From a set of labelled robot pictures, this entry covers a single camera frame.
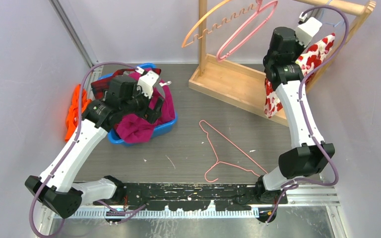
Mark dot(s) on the orange cloth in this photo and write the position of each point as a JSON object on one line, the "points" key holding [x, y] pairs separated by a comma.
{"points": [[71, 119]]}

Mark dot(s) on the wooden clothes rack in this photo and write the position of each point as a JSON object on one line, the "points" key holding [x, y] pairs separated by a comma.
{"points": [[241, 86]]}

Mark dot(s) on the blue wire hanger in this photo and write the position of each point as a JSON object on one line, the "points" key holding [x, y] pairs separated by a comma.
{"points": [[333, 24]]}

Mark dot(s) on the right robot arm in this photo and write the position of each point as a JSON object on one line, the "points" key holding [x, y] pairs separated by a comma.
{"points": [[306, 156]]}

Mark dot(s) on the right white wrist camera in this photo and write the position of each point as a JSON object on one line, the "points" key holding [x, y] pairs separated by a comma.
{"points": [[307, 29]]}

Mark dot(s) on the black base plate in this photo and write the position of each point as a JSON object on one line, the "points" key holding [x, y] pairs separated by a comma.
{"points": [[194, 200]]}

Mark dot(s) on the floral white red garment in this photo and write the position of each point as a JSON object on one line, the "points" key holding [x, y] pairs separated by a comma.
{"points": [[311, 59]]}

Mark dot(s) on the blue plastic bin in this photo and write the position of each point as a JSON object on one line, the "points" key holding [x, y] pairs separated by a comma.
{"points": [[159, 130]]}

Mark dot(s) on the pink wire hanger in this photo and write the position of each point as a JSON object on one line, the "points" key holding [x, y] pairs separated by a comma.
{"points": [[227, 155]]}

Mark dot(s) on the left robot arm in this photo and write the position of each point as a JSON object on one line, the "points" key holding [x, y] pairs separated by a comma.
{"points": [[55, 187]]}

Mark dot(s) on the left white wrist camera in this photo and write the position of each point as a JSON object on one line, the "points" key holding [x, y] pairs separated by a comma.
{"points": [[148, 80]]}

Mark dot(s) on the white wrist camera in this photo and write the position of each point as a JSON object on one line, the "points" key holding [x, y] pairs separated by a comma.
{"points": [[148, 80], [307, 29]]}

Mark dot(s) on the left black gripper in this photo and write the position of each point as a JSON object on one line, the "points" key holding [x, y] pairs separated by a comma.
{"points": [[151, 114]]}

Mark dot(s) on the magenta garment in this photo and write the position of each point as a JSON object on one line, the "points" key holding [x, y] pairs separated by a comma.
{"points": [[133, 129]]}

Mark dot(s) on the wooden hanger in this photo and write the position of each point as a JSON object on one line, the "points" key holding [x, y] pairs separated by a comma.
{"points": [[216, 23]]}

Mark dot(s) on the white garment label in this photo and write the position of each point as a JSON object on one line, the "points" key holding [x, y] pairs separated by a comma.
{"points": [[165, 84]]}

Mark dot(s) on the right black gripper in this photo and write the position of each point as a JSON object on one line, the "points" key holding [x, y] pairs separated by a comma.
{"points": [[299, 47]]}

